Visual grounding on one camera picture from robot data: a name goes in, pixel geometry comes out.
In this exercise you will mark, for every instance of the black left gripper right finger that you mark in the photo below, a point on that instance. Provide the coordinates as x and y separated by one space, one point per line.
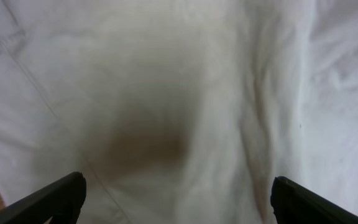
294 204

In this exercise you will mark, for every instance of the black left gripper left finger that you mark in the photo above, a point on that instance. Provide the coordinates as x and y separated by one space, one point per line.
58 203

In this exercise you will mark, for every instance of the beige khaki shorts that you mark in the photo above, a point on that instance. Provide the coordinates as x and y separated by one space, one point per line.
179 111

